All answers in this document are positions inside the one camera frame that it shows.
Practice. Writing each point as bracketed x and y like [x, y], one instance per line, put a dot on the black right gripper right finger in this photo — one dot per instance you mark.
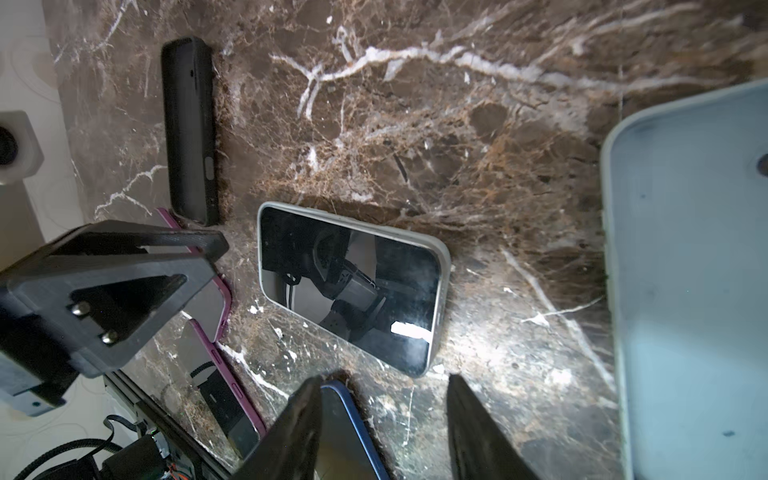
[477, 446]

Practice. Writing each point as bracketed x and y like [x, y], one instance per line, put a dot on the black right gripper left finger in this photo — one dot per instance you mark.
[290, 448]

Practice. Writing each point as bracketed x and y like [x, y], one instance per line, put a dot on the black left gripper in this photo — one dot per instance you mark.
[88, 301]

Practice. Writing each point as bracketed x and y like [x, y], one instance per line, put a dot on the white-edged phone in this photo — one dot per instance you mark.
[378, 288]

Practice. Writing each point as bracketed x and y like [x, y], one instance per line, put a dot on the blue-edged phone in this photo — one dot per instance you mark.
[346, 450]

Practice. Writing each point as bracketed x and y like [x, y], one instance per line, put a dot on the purple-edged phone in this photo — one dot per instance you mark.
[182, 369]

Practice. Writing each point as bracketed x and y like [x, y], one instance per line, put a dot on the black phone case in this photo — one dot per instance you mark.
[187, 87]

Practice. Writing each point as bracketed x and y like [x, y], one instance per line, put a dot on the light blue case right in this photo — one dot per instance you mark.
[684, 191]

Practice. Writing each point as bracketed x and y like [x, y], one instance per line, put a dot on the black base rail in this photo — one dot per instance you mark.
[151, 446]

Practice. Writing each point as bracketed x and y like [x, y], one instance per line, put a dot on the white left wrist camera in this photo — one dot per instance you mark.
[21, 152]

